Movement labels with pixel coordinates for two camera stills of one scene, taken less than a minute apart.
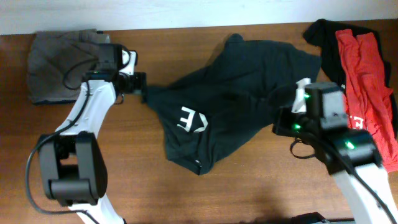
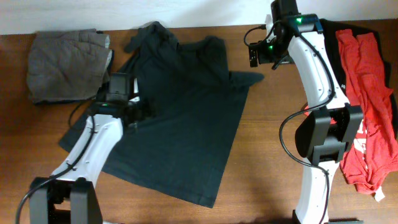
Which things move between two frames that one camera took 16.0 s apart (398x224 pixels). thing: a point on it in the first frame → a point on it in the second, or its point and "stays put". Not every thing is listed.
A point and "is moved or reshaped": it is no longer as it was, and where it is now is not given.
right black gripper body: [291, 124] → [270, 51]
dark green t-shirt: [210, 111] is moved or reshaped
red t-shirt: [368, 106] stays put
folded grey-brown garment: [58, 61] stays put
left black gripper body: [135, 83] → [142, 110]
